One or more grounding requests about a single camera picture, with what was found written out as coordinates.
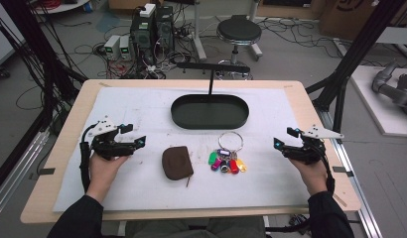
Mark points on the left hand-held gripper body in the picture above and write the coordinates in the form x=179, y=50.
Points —
x=107, y=147

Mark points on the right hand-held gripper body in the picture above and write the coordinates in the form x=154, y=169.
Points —
x=307, y=150

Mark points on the brown zip pouch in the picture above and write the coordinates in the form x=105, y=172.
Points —
x=176, y=163

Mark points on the black oval tray with hanger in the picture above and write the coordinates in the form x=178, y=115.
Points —
x=209, y=112

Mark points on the person's left hand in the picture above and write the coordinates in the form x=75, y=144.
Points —
x=102, y=172

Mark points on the person's right hand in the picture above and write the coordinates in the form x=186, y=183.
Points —
x=314, y=177

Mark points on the black tape strip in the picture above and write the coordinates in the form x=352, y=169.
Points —
x=342, y=170
x=46, y=171

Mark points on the white power supply unit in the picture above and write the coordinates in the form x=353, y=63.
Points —
x=112, y=46
x=125, y=48

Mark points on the white floor board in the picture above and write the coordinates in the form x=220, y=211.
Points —
x=383, y=115

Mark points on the black computer tower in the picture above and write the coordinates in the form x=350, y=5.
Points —
x=142, y=38
x=165, y=29

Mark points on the black metal stand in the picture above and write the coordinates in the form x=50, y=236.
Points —
x=353, y=56
x=42, y=56

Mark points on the black round stool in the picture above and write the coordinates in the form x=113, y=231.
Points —
x=239, y=30

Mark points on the white table leg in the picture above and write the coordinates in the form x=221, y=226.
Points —
x=199, y=36

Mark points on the cardboard box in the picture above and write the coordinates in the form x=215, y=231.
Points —
x=347, y=16

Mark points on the white round table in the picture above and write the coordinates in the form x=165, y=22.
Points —
x=64, y=6

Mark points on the aluminium rail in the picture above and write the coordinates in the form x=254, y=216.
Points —
x=360, y=205
x=16, y=165

